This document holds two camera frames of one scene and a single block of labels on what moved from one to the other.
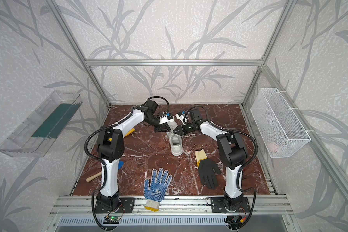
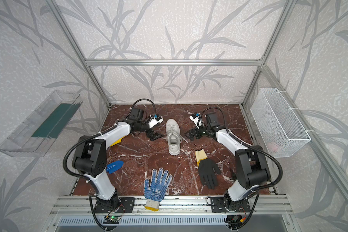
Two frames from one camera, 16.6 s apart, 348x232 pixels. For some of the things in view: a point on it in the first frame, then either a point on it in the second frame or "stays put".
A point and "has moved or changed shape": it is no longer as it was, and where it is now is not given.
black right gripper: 182,129 → 199,133
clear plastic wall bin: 32,138 stays put
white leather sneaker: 175,140 stays put
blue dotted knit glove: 158,189 stays put
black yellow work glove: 208,168 stays put
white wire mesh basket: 282,133 stays put
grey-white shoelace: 172,132 has moved or changed shape
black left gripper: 161,127 → 150,132
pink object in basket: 273,147 stays put
